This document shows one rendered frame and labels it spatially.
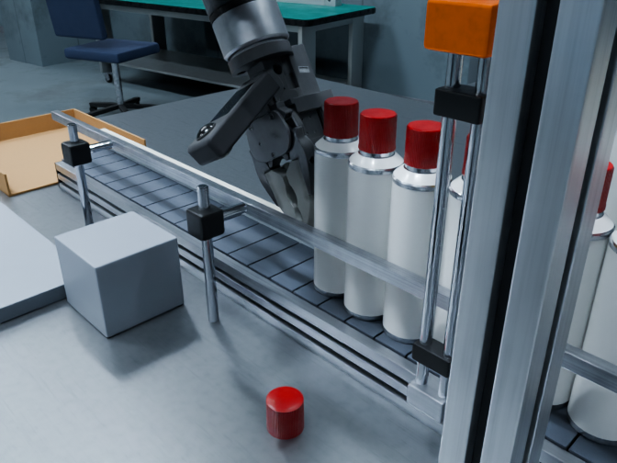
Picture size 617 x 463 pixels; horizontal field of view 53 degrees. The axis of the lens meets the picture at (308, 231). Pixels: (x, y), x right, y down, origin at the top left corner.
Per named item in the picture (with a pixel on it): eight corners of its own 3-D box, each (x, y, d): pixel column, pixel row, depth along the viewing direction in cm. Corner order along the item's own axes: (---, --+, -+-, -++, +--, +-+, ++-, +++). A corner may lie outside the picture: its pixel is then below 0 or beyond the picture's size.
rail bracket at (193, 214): (261, 305, 73) (255, 175, 65) (210, 331, 68) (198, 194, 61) (243, 295, 75) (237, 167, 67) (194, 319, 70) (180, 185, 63)
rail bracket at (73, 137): (132, 225, 92) (117, 117, 84) (85, 241, 87) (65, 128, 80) (121, 218, 94) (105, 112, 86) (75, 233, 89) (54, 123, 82)
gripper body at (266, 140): (351, 138, 68) (313, 33, 67) (294, 156, 62) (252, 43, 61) (308, 156, 74) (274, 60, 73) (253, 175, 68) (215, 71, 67)
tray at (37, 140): (148, 159, 117) (145, 139, 115) (9, 197, 101) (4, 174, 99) (77, 126, 137) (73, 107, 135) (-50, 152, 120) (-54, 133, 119)
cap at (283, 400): (279, 445, 53) (278, 416, 52) (259, 422, 56) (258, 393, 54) (311, 428, 55) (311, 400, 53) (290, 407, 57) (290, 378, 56)
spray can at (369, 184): (404, 310, 63) (420, 114, 53) (364, 327, 60) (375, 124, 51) (372, 287, 67) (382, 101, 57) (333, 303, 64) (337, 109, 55)
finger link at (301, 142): (330, 188, 64) (300, 108, 63) (319, 193, 63) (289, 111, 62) (302, 198, 67) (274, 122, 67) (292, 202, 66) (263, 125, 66)
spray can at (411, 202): (444, 325, 60) (469, 123, 51) (419, 351, 57) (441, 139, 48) (398, 307, 63) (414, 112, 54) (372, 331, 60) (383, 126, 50)
